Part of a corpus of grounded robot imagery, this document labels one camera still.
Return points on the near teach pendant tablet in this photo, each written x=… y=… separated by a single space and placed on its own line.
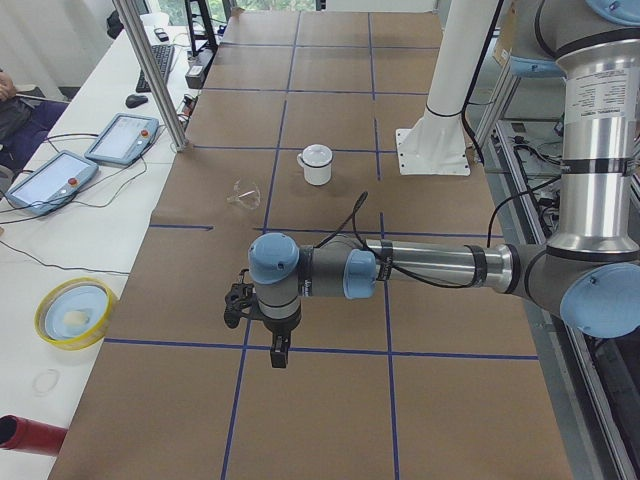
x=53 y=184

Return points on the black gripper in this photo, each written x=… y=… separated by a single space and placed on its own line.
x=281 y=329

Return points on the red cylinder tube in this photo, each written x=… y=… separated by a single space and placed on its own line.
x=30 y=436

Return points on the yellow rimmed bowl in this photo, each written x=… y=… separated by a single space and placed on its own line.
x=75 y=314

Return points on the white enamel cup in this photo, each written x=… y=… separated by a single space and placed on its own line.
x=315 y=176

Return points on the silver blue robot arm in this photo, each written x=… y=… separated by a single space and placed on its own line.
x=582 y=274

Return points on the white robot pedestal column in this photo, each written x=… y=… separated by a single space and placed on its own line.
x=436 y=144

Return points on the aluminium frame post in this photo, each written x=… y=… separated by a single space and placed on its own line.
x=134 y=27

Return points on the teach pendant tablet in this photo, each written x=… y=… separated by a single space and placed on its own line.
x=53 y=184
x=123 y=140

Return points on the seated person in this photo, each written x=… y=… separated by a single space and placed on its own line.
x=24 y=125

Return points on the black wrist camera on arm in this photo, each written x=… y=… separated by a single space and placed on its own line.
x=240 y=302

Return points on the black computer mouse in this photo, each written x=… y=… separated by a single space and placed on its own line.
x=135 y=100

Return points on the black keyboard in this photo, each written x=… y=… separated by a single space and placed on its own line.
x=163 y=55

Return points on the far teach pendant tablet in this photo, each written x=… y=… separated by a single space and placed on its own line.
x=123 y=140

